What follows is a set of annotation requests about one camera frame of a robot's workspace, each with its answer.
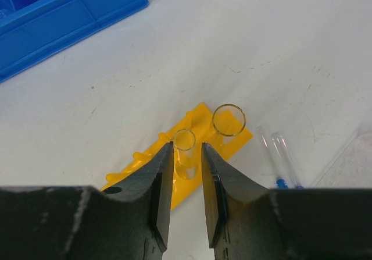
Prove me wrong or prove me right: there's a blue capped small tube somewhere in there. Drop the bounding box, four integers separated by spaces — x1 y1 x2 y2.
255 126 288 189
271 133 303 189

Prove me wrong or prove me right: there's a yellow test tube rack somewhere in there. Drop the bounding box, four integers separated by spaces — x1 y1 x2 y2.
104 102 253 209

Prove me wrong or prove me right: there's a blue divided plastic bin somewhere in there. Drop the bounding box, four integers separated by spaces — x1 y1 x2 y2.
1 0 149 81

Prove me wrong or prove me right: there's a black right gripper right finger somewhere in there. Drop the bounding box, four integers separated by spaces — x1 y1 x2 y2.
201 143 371 259

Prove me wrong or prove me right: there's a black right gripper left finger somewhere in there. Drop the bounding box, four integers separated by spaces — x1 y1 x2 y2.
1 143 174 259

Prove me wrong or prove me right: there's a clear plastic box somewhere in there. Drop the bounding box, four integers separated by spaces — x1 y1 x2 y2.
311 119 371 188

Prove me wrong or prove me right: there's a clear glass test tube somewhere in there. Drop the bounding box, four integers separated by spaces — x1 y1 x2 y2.
212 104 246 138
173 129 196 180

